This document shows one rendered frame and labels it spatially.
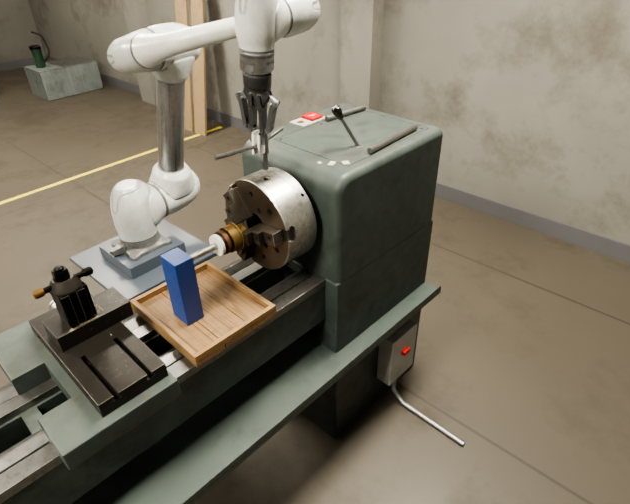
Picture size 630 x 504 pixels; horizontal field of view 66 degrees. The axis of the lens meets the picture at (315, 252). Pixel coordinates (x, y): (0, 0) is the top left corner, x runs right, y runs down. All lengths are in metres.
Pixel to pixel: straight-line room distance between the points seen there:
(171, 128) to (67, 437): 1.12
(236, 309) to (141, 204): 0.64
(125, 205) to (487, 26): 2.60
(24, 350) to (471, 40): 3.16
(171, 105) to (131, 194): 0.37
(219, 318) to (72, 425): 0.49
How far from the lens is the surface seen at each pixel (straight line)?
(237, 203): 1.56
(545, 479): 2.37
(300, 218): 1.50
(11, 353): 1.60
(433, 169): 1.92
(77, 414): 1.36
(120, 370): 1.35
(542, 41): 3.54
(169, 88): 1.86
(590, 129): 3.54
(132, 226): 2.01
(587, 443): 2.55
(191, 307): 1.51
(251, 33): 1.29
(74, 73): 7.61
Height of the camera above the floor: 1.89
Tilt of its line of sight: 34 degrees down
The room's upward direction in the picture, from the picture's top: 1 degrees counter-clockwise
